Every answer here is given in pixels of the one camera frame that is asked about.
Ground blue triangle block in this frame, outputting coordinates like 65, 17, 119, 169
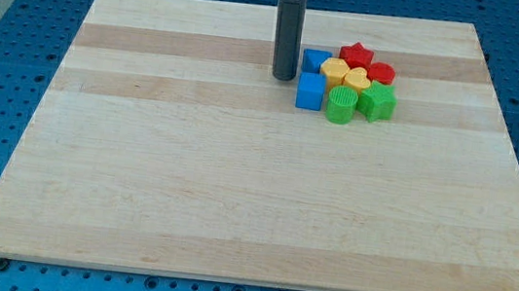
301, 48, 333, 74

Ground blue cube block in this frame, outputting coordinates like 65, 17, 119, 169
295, 72, 327, 111

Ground green cylinder block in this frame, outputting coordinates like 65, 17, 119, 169
325, 86, 358, 125

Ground light wooden board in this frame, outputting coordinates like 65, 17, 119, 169
0, 0, 519, 291

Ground yellow pentagon block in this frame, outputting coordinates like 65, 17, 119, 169
319, 57, 351, 93

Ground yellow heart block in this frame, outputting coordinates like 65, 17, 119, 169
342, 67, 372, 94

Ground green star block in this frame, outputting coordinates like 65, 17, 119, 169
356, 80, 398, 123

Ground red star block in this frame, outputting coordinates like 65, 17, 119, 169
338, 42, 375, 69

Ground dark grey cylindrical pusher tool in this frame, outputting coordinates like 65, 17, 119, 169
272, 0, 307, 81

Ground red cylinder block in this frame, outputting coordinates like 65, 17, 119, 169
366, 62, 396, 85

